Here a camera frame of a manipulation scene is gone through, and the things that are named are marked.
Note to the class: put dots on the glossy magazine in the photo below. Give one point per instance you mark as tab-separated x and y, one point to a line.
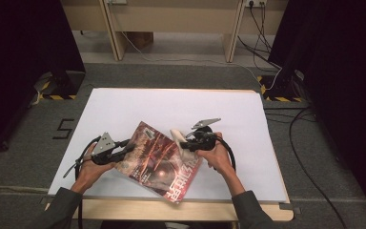
155	165

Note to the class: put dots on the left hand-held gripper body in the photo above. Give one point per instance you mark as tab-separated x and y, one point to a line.
105	146

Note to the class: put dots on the grey tape strip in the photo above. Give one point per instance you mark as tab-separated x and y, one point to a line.
50	200
290	207

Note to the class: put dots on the person's left hand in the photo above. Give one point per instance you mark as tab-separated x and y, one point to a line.
90	173

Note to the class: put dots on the white wall socket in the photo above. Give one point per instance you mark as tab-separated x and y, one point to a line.
255	2
117	1

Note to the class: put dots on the light wooden desk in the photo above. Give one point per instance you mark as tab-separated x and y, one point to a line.
171	16

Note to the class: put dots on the wooden table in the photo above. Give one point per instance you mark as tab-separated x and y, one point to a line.
139	211

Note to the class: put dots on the black curtain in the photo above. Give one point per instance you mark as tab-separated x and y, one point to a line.
340	79
19	63

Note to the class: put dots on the beige quilted cloth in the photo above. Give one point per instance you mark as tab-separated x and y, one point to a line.
178	138

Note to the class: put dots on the black stand base hazard tape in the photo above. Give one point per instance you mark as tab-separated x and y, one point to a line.
66	84
279	87

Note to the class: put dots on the person's right hand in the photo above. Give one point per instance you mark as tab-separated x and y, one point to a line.
217	156

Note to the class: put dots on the white table sheet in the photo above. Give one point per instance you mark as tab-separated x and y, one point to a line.
124	105

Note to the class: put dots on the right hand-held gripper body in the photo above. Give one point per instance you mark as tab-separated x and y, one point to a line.
206	140

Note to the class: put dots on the brown cardboard box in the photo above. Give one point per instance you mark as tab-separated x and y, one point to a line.
141	38

